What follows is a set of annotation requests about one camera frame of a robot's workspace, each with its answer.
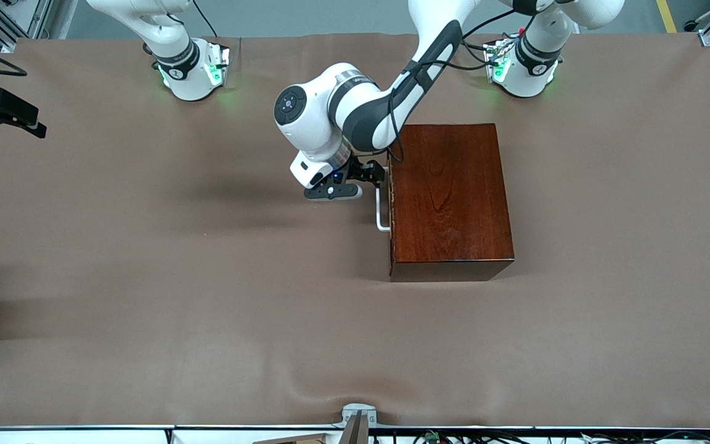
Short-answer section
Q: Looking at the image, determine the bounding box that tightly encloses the wooden drawer with white handle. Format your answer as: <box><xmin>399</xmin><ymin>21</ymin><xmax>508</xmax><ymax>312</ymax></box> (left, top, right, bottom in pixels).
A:
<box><xmin>375</xmin><ymin>183</ymin><xmax>391</xmax><ymax>233</ymax></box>

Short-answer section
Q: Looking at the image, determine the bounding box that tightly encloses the dark red wooden cabinet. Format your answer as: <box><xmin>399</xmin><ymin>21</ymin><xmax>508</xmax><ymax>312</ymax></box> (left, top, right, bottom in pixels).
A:
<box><xmin>388</xmin><ymin>123</ymin><xmax>515</xmax><ymax>283</ymax></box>

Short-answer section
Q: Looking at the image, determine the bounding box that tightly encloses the brown table cover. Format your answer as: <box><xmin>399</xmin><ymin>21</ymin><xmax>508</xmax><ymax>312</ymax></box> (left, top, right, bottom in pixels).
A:
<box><xmin>0</xmin><ymin>32</ymin><xmax>710</xmax><ymax>430</ymax></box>

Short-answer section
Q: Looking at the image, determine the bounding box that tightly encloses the brown board piece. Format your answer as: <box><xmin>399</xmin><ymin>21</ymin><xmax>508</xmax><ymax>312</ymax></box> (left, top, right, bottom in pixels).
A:
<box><xmin>253</xmin><ymin>433</ymin><xmax>331</xmax><ymax>444</ymax></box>

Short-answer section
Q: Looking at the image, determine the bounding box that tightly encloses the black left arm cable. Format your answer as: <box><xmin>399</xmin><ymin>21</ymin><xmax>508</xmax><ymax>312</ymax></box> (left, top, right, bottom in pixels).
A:
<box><xmin>386</xmin><ymin>9</ymin><xmax>519</xmax><ymax>162</ymax></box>

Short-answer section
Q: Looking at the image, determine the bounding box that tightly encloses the black power cable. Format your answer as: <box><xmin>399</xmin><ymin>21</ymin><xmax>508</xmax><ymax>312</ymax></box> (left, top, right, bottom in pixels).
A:
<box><xmin>192</xmin><ymin>0</ymin><xmax>218</xmax><ymax>38</ymax></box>

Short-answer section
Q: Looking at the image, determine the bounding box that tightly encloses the grey metal bracket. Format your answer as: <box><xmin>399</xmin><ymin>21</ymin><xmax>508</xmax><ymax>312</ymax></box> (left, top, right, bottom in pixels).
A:
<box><xmin>332</xmin><ymin>403</ymin><xmax>378</xmax><ymax>444</ymax></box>

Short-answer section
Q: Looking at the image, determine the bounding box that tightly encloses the white table edge rail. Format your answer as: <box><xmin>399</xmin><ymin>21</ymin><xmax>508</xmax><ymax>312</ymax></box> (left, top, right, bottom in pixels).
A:
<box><xmin>0</xmin><ymin>425</ymin><xmax>710</xmax><ymax>444</ymax></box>

